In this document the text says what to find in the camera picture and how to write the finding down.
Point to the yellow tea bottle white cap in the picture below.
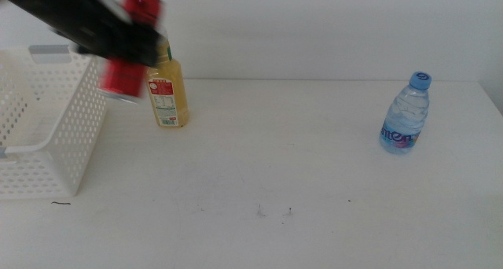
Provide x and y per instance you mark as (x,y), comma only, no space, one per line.
(169,100)

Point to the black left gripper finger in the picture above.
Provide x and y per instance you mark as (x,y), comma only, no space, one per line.
(147,46)

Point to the red cola can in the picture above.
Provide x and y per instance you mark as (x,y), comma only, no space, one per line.
(123,78)

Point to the clear water bottle blue cap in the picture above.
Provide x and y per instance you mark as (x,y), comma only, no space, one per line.
(404,115)

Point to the short black thread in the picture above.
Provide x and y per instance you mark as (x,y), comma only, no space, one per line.
(61,203)

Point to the white perforated plastic basket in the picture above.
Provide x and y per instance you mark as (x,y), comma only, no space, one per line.
(70,143)

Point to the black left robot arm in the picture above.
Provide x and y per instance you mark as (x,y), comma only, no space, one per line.
(35,5)

